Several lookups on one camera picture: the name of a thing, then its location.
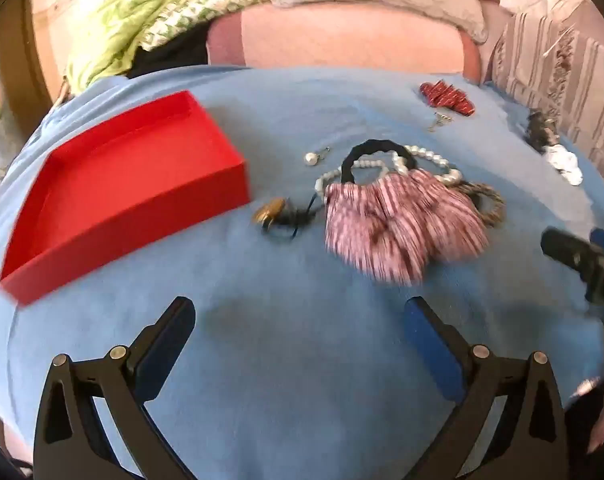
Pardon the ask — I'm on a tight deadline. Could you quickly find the white fabric flower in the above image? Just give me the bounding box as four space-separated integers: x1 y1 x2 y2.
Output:
541 144 584 187

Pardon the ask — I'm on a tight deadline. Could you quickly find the large pearl bracelet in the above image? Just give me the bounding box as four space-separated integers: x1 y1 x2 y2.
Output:
392 144 465 188

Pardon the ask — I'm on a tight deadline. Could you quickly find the blue blanket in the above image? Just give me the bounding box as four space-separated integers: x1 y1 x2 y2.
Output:
0 65 604 480

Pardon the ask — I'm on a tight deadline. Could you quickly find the black hair scrunchie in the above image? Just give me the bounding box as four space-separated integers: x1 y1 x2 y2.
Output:
339 138 419 183

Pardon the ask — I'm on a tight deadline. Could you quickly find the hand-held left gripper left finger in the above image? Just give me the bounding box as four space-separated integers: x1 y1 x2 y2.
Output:
33 296 197 480

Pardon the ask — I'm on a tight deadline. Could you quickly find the green quilt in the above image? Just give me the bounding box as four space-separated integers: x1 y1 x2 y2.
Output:
64 0 329 93

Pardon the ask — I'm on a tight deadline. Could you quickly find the gold pendant with black cord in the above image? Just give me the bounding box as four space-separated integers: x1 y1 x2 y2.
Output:
253 195 317 241

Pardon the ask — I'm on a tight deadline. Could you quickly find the striped beige cloth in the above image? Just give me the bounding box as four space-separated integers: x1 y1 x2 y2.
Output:
482 0 604 196

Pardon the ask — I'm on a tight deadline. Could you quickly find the pink mattress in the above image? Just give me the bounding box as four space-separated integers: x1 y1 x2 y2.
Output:
207 2 484 82

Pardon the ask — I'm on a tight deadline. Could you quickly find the red cardboard box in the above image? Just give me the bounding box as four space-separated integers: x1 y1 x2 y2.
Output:
0 90 253 307

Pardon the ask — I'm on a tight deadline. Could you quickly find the small white bead necklace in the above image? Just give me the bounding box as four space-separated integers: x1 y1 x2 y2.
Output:
314 156 397 206

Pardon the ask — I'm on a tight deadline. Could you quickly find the pink checked fabric scrunchie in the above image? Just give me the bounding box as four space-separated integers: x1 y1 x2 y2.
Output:
323 169 490 286

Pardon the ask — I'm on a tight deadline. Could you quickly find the wooden door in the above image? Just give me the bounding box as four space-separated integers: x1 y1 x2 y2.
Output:
0 0 67 201

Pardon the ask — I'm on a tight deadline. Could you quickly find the pearl drop earring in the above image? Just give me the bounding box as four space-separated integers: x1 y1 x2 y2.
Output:
303 146 331 167

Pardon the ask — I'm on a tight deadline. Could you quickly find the red patterned hair bow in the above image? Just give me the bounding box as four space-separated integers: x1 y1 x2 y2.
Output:
419 80 476 116

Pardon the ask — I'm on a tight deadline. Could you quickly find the leopard print scrunchie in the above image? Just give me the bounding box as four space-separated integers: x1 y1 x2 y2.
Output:
454 182 507 226

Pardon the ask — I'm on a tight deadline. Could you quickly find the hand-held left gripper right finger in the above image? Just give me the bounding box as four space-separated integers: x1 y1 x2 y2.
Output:
403 296 569 480

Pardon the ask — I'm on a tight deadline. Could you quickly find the dark cloth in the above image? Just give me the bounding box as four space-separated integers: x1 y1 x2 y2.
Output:
126 25 217 79

